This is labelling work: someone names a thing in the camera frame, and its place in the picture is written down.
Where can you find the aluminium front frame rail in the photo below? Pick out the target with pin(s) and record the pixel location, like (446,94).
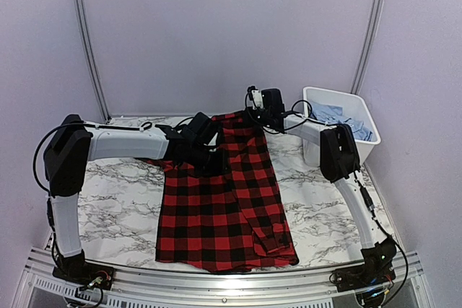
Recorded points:
(143,287)

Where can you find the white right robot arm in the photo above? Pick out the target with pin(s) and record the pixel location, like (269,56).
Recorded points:
(339,156)

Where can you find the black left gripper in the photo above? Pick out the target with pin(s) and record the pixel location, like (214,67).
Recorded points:
(219,169)

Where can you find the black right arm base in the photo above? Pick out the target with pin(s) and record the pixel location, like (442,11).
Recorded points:
(376,269)

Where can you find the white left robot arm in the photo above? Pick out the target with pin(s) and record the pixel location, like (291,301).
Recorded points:
(75,143)

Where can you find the left aluminium corner post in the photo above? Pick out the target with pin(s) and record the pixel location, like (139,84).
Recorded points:
(84,31)

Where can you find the aluminium corner post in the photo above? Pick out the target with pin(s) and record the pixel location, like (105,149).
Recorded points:
(370,35)
(84,31)

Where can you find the red black plaid shirt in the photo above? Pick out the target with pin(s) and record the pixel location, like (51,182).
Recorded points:
(229,223)

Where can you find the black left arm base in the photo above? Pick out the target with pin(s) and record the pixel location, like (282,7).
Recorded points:
(76,269)

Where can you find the light blue shirt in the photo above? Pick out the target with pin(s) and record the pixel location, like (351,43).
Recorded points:
(330,114)

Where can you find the white plastic laundry bin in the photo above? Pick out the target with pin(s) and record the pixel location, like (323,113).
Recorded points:
(341,134)

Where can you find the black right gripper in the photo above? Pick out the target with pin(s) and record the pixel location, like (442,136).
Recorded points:
(248,112)

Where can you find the right aluminium corner post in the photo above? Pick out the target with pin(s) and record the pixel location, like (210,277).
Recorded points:
(370,35)

